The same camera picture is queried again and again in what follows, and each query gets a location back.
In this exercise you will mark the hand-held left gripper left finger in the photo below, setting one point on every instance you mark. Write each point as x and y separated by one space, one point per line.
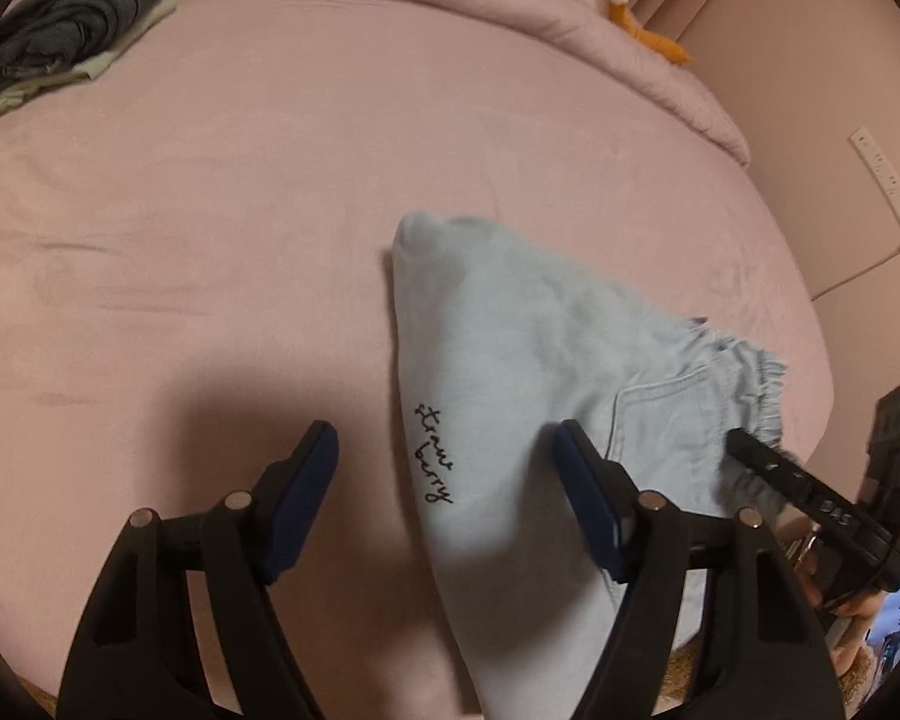
307 495

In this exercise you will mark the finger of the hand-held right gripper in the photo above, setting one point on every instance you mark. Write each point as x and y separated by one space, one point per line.
772 469

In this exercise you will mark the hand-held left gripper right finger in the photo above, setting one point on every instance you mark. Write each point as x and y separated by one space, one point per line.
589 487

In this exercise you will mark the light blue denim pants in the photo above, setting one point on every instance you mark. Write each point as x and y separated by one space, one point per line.
510 360

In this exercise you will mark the person's right hand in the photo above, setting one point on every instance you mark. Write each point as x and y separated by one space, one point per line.
851 615

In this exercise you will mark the blue printed cloth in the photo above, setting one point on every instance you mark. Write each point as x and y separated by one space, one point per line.
896 630

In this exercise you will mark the brown fluffy rug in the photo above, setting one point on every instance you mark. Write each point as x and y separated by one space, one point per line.
690 664

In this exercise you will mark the pink bed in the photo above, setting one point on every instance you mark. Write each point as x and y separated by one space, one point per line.
232 240

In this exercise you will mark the white power strip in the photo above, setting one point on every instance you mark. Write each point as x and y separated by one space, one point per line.
889 187

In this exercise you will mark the pink comforter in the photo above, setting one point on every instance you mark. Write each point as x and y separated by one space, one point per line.
570 22

